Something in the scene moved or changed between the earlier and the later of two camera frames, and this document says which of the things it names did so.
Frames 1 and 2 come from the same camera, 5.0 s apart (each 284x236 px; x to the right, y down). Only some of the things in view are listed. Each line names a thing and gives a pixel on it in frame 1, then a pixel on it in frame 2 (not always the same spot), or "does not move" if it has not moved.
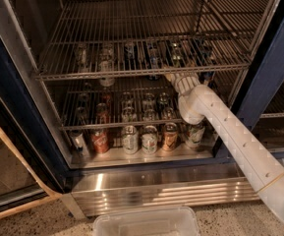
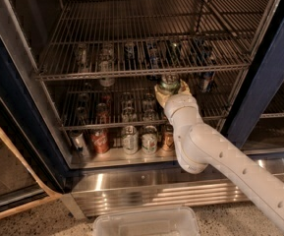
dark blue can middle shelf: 130,52 does not move
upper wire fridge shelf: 100,36 does not move
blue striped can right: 206,64 does not move
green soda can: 176,54 to 170,83
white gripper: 180,81 to 180,104
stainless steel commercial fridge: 78,75 does not move
